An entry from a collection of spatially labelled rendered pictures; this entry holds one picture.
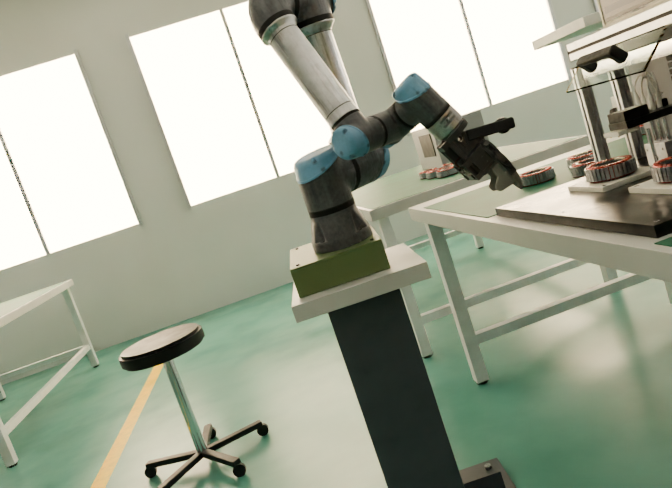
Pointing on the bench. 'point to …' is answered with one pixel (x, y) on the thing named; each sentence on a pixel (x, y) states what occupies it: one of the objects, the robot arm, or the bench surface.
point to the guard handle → (601, 57)
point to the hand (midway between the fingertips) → (520, 182)
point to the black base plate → (598, 209)
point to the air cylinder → (659, 150)
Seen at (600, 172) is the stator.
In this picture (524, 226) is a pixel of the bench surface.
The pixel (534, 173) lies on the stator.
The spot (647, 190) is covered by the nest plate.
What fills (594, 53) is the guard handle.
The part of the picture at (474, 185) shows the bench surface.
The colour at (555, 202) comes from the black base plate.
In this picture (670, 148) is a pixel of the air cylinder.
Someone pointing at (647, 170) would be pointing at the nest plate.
